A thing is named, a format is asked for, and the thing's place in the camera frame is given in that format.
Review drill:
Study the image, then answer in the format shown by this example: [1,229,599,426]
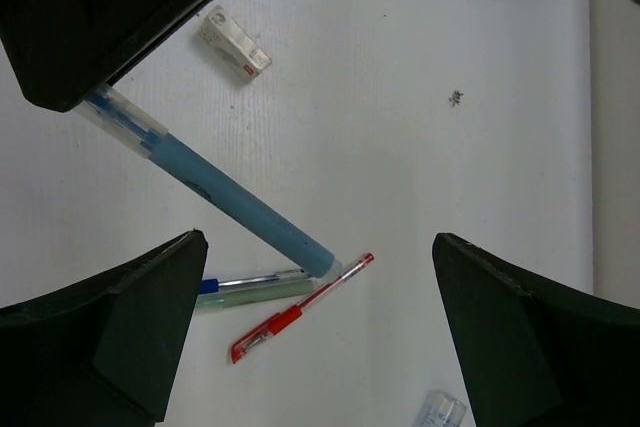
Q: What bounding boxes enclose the light blue pen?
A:
[77,85,343,281]

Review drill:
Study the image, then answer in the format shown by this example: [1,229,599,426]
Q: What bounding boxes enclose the yellow pen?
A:
[195,279,317,310]

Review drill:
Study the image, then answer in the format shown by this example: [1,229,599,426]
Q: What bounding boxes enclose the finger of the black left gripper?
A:
[1,0,210,112]

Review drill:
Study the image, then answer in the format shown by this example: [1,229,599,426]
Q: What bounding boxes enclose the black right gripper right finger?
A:
[432,233,639,426]

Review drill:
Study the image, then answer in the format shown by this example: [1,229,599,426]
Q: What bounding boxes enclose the clear blue-capped spray bottle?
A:
[412,390,467,427]

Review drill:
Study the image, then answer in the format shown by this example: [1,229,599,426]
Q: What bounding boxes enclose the eraser block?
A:
[198,5,272,83]

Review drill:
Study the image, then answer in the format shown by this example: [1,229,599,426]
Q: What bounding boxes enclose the red gel pen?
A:
[229,253,375,364]

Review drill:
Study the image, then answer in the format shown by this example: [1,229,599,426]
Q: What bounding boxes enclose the dark blue gel pen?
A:
[198,269,311,295]

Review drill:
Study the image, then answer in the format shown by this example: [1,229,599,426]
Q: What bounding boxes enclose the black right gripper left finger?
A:
[1,230,208,426]

